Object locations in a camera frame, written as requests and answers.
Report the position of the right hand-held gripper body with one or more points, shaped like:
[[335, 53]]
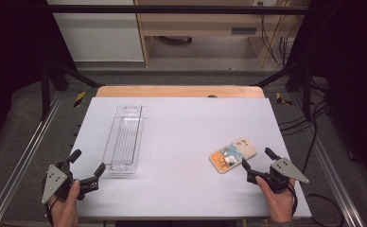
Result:
[[285, 170]]

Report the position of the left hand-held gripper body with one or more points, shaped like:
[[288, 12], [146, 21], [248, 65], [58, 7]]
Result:
[[54, 184]]

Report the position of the cream painted phone case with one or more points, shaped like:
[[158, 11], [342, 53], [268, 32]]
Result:
[[232, 156]]

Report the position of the person's left hand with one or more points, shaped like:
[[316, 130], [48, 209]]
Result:
[[65, 209]]

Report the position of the person's right hand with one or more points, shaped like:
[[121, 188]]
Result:
[[279, 205]]

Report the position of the clear plastic tray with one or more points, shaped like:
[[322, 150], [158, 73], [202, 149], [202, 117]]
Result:
[[124, 142]]

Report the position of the yellow black tape marker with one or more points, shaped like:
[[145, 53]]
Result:
[[281, 99], [79, 98]]

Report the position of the white cabinet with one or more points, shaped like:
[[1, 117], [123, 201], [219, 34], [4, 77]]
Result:
[[99, 34]]

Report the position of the black curtain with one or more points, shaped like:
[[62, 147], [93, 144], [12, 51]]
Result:
[[11, 47], [355, 63]]

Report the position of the wooden desk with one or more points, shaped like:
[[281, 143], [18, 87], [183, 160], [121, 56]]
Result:
[[200, 23]]

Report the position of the aluminium rail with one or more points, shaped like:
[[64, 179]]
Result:
[[24, 157], [329, 164]]

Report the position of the black frame strut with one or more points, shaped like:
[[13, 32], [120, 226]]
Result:
[[298, 74], [55, 75]]

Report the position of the black horizontal frame bar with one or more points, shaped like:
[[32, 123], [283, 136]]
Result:
[[172, 9]]

